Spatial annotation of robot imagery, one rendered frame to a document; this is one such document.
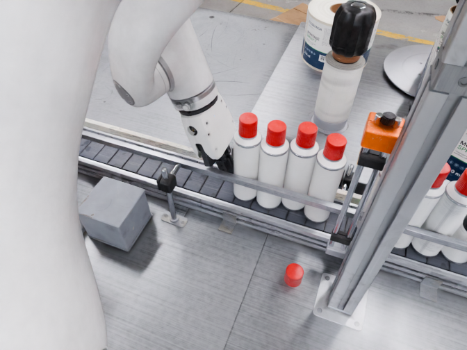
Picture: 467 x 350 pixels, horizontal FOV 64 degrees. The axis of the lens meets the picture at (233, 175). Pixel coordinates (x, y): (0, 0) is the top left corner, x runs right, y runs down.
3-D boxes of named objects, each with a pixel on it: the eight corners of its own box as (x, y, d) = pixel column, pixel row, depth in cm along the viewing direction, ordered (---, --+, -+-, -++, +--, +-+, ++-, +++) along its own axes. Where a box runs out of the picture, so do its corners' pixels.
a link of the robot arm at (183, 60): (183, 107, 60) (222, 76, 64) (145, 28, 52) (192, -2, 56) (156, 98, 66) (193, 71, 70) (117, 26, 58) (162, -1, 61)
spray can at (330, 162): (333, 210, 77) (358, 136, 62) (322, 228, 74) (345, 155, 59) (310, 198, 79) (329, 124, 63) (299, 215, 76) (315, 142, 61)
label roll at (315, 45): (377, 71, 110) (392, 24, 99) (310, 77, 108) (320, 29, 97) (354, 37, 123) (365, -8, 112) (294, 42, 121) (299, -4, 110)
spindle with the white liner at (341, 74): (349, 117, 96) (385, -2, 74) (343, 139, 91) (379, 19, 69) (315, 108, 99) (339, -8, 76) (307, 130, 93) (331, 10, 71)
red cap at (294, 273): (282, 271, 73) (283, 263, 71) (299, 269, 74) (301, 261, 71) (286, 288, 71) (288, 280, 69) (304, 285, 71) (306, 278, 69)
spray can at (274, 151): (283, 194, 80) (296, 119, 64) (276, 212, 76) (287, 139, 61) (260, 187, 81) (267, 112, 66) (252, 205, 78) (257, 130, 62)
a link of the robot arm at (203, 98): (199, 100, 60) (206, 115, 62) (220, 71, 66) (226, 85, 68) (158, 103, 64) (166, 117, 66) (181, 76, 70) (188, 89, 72)
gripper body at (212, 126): (201, 112, 62) (224, 162, 69) (224, 79, 68) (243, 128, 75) (165, 114, 65) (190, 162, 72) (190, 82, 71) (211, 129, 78)
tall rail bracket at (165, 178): (192, 201, 85) (185, 149, 72) (177, 227, 80) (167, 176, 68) (179, 197, 85) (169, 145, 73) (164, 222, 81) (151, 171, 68)
